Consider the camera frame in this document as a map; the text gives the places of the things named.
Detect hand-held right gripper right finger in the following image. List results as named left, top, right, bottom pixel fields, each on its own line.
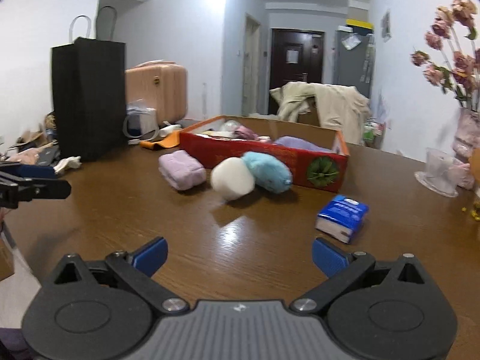
left=290, top=238, right=428, bottom=314

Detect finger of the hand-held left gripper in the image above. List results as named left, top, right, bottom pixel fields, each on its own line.
left=0, top=162, right=58, bottom=180
left=0, top=174, right=72, bottom=209

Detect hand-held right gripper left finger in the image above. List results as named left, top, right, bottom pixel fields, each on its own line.
left=52, top=237, right=190, bottom=314

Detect blue tissue pack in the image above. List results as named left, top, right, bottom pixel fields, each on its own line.
left=315, top=194, right=370, bottom=244

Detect small lilac towel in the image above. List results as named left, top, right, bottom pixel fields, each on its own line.
left=158, top=150, right=208, bottom=191

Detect teal plush toy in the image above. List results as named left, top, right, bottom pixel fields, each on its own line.
left=240, top=151, right=293, bottom=194

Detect white soft roll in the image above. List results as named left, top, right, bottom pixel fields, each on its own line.
left=210, top=157, right=256, bottom=201

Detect red cardboard box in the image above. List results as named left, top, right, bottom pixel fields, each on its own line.
left=179, top=115, right=350, bottom=193

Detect crumpled white tissue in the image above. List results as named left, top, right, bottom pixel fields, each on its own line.
left=54, top=155, right=82, bottom=175

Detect brown cardboard box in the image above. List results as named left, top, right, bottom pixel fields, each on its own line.
left=298, top=97, right=320, bottom=126
left=0, top=238, right=16, bottom=282

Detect black paper bag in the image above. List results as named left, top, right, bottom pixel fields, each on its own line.
left=51, top=5, right=127, bottom=163

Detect orange leather pouch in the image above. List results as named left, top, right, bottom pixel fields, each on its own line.
left=139, top=133, right=181, bottom=150

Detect white power adapter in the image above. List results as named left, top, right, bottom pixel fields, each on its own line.
left=125, top=107, right=158, bottom=139

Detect green bottles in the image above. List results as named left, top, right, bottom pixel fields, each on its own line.
left=363, top=122, right=379, bottom=145

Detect clear plastic cup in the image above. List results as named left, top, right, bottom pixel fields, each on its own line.
left=414, top=147, right=464, bottom=198

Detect pink suitcase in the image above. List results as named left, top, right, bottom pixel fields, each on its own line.
left=124, top=60, right=188, bottom=126

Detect beige coat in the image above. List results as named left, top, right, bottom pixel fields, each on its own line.
left=269, top=82, right=372, bottom=145

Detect small yellow flowers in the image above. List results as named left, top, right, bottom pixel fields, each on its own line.
left=461, top=202, right=480, bottom=222

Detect pink vase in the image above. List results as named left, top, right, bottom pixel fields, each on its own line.
left=452, top=107, right=480, bottom=190

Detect dark entrance door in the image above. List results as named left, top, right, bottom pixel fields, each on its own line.
left=270, top=28, right=325, bottom=85

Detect grey refrigerator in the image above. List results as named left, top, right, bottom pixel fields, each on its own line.
left=333, top=26, right=376, bottom=100

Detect hanging umbrella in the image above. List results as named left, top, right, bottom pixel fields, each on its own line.
left=362, top=35, right=376, bottom=83

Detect wooden interior door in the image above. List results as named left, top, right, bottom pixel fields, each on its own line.
left=243, top=13, right=261, bottom=117

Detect white paper notice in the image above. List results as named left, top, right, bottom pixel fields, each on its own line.
left=286, top=43, right=304, bottom=64

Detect clear plastic bag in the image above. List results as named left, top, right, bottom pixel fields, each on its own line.
left=339, top=32, right=362, bottom=50

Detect dried rose bouquet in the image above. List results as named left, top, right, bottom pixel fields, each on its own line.
left=409, top=0, right=480, bottom=111

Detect yellow box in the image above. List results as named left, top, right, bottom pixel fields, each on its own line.
left=346, top=18, right=375, bottom=32

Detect wall picture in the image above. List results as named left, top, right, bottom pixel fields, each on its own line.
left=381, top=10, right=392, bottom=42

